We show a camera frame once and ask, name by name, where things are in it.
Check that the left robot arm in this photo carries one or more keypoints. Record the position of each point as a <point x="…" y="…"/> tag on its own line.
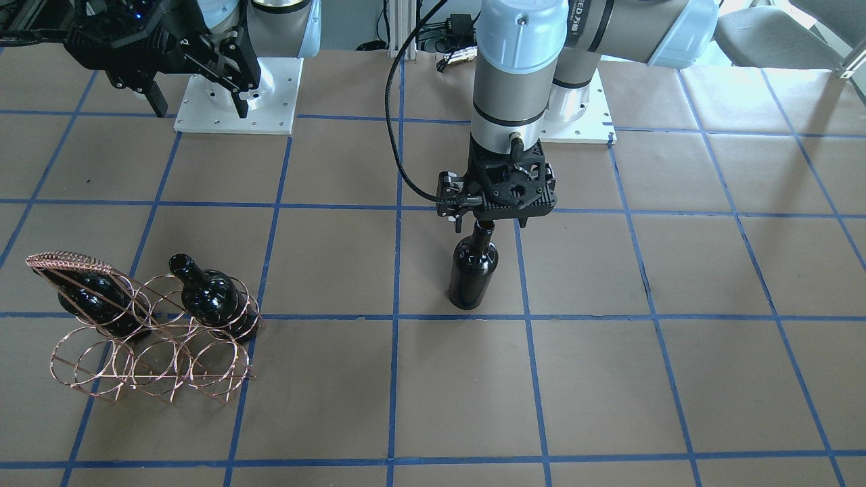
<point x="535" y="63"/>

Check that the dark wine bottle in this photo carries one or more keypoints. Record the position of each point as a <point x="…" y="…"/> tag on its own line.
<point x="212" y="298"/>
<point x="475" y="260"/>

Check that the grey office chair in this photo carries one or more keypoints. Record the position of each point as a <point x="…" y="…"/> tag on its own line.
<point x="765" y="36"/>

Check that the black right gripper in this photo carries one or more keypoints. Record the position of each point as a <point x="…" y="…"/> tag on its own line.
<point x="177" y="35"/>

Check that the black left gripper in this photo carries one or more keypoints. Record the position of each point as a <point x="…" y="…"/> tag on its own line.
<point x="447" y="190"/>

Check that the aluminium frame post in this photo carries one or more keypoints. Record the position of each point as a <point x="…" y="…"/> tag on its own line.
<point x="401" y="18"/>

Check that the dark wine bottle in basket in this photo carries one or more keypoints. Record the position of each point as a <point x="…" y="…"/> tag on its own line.
<point x="212" y="298"/>

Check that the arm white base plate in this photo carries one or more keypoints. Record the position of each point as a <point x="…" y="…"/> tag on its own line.
<point x="579" y="115"/>
<point x="207" y="107"/>

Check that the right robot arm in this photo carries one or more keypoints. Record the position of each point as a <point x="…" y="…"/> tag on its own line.
<point x="288" y="29"/>

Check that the copper wire wine basket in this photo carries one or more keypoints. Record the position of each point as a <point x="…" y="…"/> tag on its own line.
<point x="178" y="353"/>

